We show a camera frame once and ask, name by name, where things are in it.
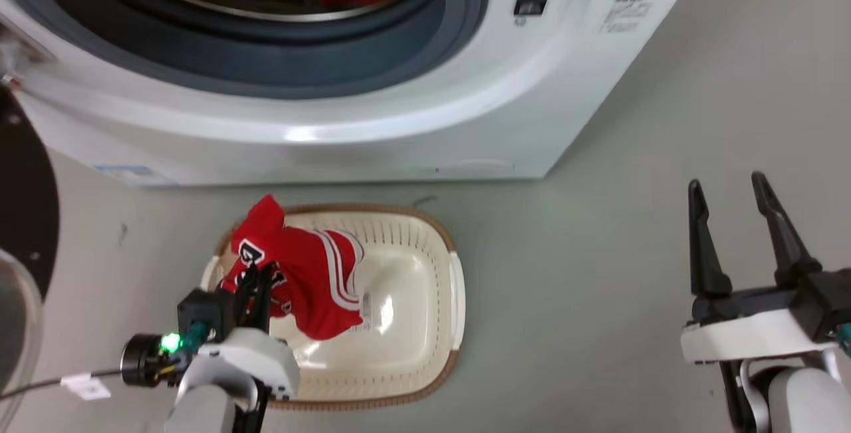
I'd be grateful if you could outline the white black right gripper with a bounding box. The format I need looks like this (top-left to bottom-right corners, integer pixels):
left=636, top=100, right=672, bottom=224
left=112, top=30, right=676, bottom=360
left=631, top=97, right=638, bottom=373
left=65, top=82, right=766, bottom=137
left=680, top=171, right=851, bottom=365

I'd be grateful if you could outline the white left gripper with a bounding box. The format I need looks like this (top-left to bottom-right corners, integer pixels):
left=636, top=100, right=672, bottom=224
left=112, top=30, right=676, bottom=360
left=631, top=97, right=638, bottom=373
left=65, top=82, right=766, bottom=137
left=191, top=263, right=301, bottom=402

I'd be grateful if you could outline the red jersey with white stripes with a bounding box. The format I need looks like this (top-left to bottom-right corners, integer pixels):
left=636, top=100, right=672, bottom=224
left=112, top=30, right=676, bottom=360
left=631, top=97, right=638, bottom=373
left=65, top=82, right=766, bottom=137
left=219, top=194, right=365, bottom=341

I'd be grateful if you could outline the cream plastic laundry basket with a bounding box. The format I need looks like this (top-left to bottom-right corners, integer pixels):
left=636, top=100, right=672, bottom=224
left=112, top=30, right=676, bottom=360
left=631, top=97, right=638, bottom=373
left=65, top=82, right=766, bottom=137
left=199, top=204, right=466, bottom=411

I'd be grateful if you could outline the black round washing machine door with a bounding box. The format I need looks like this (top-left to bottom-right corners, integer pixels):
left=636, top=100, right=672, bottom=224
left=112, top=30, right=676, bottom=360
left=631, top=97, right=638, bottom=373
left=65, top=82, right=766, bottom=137
left=0, top=84, right=61, bottom=420

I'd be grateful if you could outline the white front-load washing machine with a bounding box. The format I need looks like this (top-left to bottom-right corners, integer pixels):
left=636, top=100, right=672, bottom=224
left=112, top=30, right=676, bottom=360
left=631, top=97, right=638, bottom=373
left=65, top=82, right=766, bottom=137
left=0, top=0, right=711, bottom=188

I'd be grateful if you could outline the grey rubber door gasket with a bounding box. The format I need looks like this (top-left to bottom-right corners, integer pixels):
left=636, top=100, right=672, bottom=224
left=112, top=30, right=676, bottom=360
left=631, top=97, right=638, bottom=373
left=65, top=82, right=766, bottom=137
left=0, top=0, right=490, bottom=100

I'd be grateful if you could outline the white cable tag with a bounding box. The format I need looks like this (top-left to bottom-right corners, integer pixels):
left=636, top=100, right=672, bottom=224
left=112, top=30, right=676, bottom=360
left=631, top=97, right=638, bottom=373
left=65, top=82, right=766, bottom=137
left=61, top=372, right=112, bottom=401

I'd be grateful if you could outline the thin black cable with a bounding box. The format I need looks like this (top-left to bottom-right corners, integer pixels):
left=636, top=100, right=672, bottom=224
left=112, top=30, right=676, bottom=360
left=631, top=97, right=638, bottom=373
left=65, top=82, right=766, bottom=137
left=0, top=368, right=124, bottom=402

